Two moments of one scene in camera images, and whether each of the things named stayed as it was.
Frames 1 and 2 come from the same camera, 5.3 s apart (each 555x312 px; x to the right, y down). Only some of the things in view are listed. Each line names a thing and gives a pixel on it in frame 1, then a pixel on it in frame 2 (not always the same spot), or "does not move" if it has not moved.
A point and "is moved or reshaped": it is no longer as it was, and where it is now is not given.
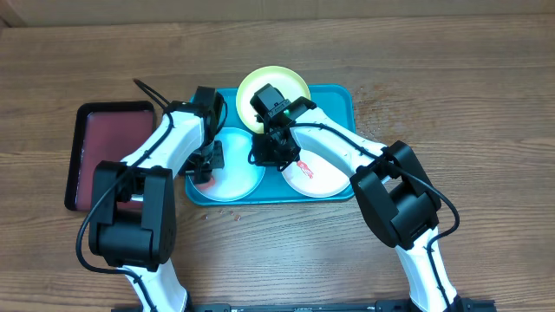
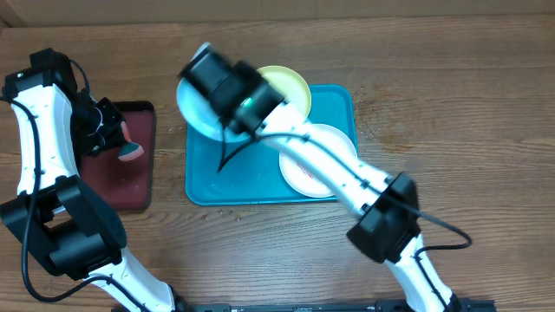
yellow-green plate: x=289 y=83 does not move
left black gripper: x=216 y=161 -> x=112 y=136
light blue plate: x=241 y=178 is moved or reshaped
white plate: x=316 y=175 does not move
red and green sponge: x=205 y=185 -> x=129 y=149
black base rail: x=460 y=305 does not move
